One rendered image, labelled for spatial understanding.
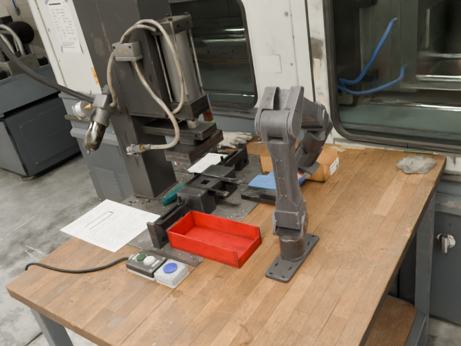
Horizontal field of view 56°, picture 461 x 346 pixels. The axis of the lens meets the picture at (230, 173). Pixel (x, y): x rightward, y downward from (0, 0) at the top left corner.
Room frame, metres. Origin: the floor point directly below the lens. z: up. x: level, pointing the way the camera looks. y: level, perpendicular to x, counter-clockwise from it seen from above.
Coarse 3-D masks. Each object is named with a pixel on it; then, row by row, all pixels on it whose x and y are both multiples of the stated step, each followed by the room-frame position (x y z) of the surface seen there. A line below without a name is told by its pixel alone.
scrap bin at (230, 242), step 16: (176, 224) 1.10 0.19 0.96; (192, 224) 1.15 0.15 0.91; (208, 224) 1.12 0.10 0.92; (224, 224) 1.08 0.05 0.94; (240, 224) 1.04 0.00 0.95; (176, 240) 1.05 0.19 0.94; (192, 240) 1.01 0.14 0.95; (208, 240) 1.06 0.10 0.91; (224, 240) 1.05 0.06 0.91; (240, 240) 1.03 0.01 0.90; (256, 240) 0.99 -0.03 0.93; (208, 256) 0.98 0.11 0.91; (224, 256) 0.94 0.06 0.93; (240, 256) 0.93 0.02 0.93
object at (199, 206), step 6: (234, 174) 1.34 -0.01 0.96; (216, 186) 1.26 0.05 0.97; (222, 186) 1.30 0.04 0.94; (228, 186) 1.31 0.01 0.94; (234, 186) 1.33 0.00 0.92; (192, 198) 1.21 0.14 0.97; (204, 198) 1.21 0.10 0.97; (210, 198) 1.23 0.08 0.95; (192, 204) 1.22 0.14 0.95; (198, 204) 1.20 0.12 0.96; (204, 204) 1.20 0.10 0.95; (210, 204) 1.22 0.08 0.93; (198, 210) 1.20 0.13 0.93; (204, 210) 1.20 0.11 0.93; (210, 210) 1.22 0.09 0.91
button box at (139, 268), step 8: (136, 256) 1.02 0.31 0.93; (152, 256) 1.01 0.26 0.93; (160, 256) 1.00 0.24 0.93; (32, 264) 1.13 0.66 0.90; (40, 264) 1.11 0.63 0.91; (112, 264) 1.04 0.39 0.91; (128, 264) 0.99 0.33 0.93; (136, 264) 0.98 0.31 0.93; (144, 264) 0.97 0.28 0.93; (152, 264) 0.97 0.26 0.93; (160, 264) 0.96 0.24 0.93; (64, 272) 1.05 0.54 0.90; (72, 272) 1.04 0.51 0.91; (80, 272) 1.03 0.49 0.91; (136, 272) 0.98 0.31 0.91; (144, 272) 0.95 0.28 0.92; (152, 272) 0.94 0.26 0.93; (152, 280) 0.94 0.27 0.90
